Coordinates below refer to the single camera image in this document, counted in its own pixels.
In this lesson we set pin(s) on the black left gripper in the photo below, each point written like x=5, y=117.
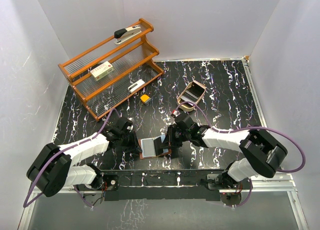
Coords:
x=134, y=146

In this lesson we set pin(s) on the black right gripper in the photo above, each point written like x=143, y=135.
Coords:
x=170, y=141

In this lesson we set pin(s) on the brown leather card holder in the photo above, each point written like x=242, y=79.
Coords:
x=166, y=150

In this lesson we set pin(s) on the grey credit card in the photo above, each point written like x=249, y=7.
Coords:
x=148, y=148

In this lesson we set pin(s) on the black VIP credit card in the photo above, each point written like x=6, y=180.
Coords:
x=158, y=146

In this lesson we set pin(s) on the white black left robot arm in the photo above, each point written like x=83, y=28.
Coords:
x=56, y=166

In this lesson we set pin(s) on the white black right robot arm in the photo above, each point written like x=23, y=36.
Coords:
x=263, y=153

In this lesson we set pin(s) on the cream oval card tray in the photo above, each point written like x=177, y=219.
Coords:
x=188, y=106

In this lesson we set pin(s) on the yellow grey eraser block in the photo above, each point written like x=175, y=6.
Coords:
x=145, y=99

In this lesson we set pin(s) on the small white black device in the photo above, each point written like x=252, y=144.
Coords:
x=135, y=85

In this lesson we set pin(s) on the orange wooden shelf rack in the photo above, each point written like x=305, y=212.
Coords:
x=132, y=60

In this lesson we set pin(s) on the white staples box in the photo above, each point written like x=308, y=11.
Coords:
x=102, y=70

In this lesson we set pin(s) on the black white stapler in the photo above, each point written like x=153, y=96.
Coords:
x=124, y=34

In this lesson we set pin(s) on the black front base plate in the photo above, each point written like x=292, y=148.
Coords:
x=178, y=184

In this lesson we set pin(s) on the aluminium frame rail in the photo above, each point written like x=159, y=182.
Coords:
x=281, y=181

